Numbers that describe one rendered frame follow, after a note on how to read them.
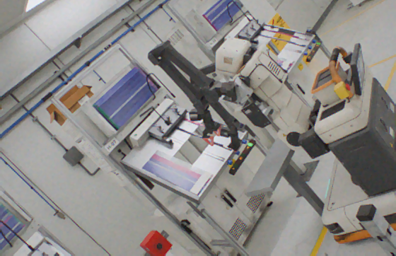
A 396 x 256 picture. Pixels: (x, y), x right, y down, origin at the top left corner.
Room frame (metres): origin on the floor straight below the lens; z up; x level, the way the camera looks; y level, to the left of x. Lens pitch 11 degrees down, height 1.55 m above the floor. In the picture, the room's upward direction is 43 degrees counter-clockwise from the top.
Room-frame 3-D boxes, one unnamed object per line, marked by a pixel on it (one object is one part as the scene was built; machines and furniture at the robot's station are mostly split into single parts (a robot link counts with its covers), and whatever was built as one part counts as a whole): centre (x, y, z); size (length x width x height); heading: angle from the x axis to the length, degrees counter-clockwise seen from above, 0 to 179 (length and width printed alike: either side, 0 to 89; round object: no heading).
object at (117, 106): (3.02, 0.27, 1.52); 0.51 x 0.13 x 0.27; 123
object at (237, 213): (3.09, 0.38, 0.31); 0.70 x 0.65 x 0.62; 123
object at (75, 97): (3.21, 0.52, 1.82); 0.68 x 0.30 x 0.20; 123
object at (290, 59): (3.73, -0.94, 0.65); 1.01 x 0.73 x 1.29; 33
